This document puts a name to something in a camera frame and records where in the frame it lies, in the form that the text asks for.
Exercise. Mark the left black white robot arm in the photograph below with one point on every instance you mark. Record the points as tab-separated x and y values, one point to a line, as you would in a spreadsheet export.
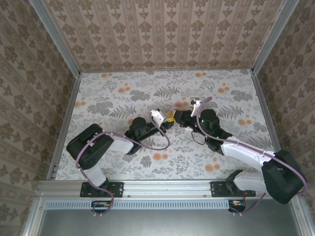
123	143

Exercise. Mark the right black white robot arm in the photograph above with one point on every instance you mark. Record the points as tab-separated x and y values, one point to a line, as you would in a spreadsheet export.
243	153

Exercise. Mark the grey metal sheet panel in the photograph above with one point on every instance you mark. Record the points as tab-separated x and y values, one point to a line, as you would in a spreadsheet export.
160	223

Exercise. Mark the aluminium panel edge profile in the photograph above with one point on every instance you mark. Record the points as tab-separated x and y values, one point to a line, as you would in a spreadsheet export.
305	221
33	218

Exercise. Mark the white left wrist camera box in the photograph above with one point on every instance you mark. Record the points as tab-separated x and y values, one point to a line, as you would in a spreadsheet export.
157	115

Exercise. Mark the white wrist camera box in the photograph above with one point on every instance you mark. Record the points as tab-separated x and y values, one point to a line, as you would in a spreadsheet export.
157	115
195	101

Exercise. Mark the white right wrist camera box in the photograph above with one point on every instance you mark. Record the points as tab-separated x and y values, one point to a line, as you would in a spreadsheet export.
195	101

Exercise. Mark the thin aluminium table rail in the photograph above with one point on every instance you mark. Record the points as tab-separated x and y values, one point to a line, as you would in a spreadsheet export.
167	70

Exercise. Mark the aluminium table side rail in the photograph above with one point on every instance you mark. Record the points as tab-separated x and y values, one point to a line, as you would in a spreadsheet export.
266	110
65	123

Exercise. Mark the long aluminium frame rail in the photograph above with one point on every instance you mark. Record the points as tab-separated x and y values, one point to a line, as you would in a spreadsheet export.
167	188

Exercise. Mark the aluminium corner post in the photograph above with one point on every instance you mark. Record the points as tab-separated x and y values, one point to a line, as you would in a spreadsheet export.
274	37
56	37

